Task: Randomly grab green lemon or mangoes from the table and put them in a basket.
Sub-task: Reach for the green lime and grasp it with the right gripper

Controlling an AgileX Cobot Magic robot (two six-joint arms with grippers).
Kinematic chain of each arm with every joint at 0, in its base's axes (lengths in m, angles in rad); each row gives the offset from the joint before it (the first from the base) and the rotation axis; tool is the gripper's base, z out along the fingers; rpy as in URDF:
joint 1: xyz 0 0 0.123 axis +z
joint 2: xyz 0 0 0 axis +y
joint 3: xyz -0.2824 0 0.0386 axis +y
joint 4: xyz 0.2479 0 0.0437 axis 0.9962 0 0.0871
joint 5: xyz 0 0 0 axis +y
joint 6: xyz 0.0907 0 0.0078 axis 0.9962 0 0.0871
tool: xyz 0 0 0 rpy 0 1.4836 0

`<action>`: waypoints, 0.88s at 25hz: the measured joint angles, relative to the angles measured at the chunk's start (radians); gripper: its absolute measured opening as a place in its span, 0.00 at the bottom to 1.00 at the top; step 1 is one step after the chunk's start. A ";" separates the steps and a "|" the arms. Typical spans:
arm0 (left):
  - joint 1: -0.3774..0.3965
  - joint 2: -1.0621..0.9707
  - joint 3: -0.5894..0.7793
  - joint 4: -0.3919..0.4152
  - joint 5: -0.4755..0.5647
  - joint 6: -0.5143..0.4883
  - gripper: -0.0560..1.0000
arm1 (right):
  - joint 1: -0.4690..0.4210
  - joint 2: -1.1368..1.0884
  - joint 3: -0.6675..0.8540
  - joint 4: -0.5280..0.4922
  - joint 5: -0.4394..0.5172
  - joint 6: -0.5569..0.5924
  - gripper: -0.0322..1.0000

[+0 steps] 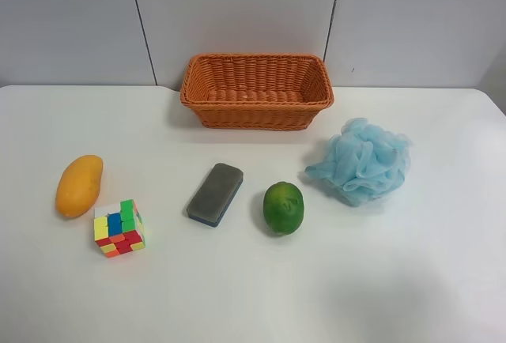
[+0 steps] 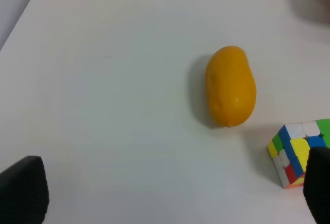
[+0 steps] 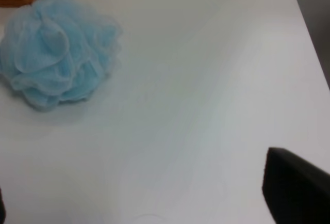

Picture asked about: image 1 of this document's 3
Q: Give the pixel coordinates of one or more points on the light blue bath pouf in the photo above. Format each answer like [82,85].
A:
[363,163]

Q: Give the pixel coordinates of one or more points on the green lemon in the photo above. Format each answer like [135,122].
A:
[283,208]

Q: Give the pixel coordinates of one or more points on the orange woven basket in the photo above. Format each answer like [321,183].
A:
[256,91]

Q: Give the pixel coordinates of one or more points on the multicolour puzzle cube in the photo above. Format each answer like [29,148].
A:
[118,228]

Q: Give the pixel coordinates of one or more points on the grey blue board eraser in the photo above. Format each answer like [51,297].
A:
[214,196]

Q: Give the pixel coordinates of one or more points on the yellow mango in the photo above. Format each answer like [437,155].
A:
[79,186]

